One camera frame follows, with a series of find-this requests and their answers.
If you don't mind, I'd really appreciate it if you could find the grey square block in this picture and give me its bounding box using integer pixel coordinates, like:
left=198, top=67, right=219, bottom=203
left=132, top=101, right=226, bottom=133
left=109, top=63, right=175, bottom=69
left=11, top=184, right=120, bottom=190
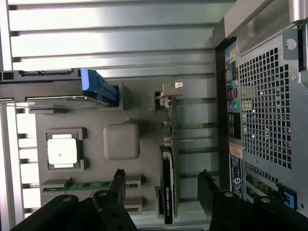
left=103, top=123, right=141, bottom=161

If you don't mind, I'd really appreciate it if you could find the grey parts rack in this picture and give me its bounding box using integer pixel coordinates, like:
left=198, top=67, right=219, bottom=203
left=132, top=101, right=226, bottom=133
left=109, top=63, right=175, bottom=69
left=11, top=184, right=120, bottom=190
left=25, top=81, right=183, bottom=218

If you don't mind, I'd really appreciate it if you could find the grey metal PC case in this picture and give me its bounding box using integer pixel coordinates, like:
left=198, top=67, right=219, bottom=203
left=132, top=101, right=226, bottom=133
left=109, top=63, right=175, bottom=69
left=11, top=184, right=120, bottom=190
left=213, top=0, right=308, bottom=214

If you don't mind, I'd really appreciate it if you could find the green RAM stick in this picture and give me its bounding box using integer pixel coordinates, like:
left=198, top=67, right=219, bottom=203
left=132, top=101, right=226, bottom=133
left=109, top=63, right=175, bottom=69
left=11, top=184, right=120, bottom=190
left=43, top=181, right=139, bottom=193

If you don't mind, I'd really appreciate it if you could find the hard disk with blue carrier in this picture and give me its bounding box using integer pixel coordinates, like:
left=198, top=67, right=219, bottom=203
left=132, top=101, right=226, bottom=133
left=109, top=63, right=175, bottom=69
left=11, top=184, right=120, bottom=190
left=0, top=68, right=120, bottom=108

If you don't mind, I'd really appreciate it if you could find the blue card retention clip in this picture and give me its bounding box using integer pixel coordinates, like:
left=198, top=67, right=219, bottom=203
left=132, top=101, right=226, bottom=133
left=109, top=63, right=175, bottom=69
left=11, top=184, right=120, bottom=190
left=276, top=184, right=298, bottom=210

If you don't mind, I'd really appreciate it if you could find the silver CPU chip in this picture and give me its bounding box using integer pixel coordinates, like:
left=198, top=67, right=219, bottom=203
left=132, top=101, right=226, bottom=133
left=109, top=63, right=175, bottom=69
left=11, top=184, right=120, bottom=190
left=47, top=138, right=84, bottom=169

